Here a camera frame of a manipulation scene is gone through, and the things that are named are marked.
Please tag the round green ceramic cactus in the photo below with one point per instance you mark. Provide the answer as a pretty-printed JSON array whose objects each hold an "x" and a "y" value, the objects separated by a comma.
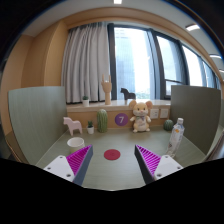
[{"x": 168, "y": 125}]

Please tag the purple round number sign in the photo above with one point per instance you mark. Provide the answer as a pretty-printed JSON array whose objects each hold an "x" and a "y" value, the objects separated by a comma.
[{"x": 121, "y": 119}]

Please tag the tall green ceramic cactus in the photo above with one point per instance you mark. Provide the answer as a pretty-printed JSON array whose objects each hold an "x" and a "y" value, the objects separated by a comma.
[{"x": 102, "y": 120}]

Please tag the grey window curtain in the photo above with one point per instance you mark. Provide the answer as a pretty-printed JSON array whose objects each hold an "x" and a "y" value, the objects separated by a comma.
[{"x": 85, "y": 61}]

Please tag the white wall socket left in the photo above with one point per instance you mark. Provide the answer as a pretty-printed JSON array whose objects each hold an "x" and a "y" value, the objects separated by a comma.
[{"x": 154, "y": 113}]

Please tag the beige plush mouse toy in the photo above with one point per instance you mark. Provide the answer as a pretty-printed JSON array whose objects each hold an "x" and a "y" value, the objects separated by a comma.
[{"x": 140, "y": 119}]

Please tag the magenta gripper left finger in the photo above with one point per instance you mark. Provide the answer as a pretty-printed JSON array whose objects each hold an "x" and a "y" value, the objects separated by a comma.
[{"x": 73, "y": 167}]

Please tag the green left partition panel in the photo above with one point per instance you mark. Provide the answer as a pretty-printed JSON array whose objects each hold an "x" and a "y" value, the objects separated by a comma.
[{"x": 36, "y": 115}]

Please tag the clear plastic water bottle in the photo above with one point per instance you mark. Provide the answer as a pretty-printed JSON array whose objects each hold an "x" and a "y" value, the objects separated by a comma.
[{"x": 175, "y": 138}]

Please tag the wooden hand sculpture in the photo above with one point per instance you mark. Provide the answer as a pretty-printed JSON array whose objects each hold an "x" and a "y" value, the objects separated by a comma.
[{"x": 107, "y": 88}]

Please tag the white wall socket right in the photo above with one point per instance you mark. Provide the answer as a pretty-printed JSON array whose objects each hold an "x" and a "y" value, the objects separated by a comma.
[{"x": 164, "y": 113}]

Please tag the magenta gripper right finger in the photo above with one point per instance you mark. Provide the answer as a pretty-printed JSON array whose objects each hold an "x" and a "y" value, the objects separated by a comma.
[{"x": 154, "y": 167}]

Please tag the green right partition panel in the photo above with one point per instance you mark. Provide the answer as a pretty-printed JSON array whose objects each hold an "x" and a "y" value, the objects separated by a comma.
[{"x": 200, "y": 108}]

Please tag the black toy horse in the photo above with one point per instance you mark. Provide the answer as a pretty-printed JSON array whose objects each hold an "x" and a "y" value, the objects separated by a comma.
[{"x": 127, "y": 94}]

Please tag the white wall socket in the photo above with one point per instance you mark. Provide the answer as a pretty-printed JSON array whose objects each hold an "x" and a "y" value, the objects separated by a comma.
[
  {"x": 154, "y": 113},
  {"x": 164, "y": 113}
]

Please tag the green partition panel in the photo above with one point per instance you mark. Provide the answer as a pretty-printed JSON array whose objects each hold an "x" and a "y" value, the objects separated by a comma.
[
  {"x": 36, "y": 115},
  {"x": 200, "y": 108}
]

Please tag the small potted plant on table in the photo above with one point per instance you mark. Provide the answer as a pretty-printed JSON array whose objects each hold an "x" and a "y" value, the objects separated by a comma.
[{"x": 90, "y": 127}]

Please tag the small potted plant on sill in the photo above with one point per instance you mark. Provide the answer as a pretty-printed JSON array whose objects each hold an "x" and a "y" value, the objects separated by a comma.
[{"x": 85, "y": 101}]

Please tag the pink toy horse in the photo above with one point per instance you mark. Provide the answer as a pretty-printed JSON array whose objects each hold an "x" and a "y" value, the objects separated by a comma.
[{"x": 72, "y": 125}]

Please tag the white and yellow cup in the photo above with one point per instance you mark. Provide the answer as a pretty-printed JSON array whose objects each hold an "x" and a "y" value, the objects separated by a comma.
[{"x": 75, "y": 144}]

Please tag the red round coaster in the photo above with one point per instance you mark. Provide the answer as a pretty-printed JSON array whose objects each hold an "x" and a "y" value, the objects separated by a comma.
[{"x": 112, "y": 154}]

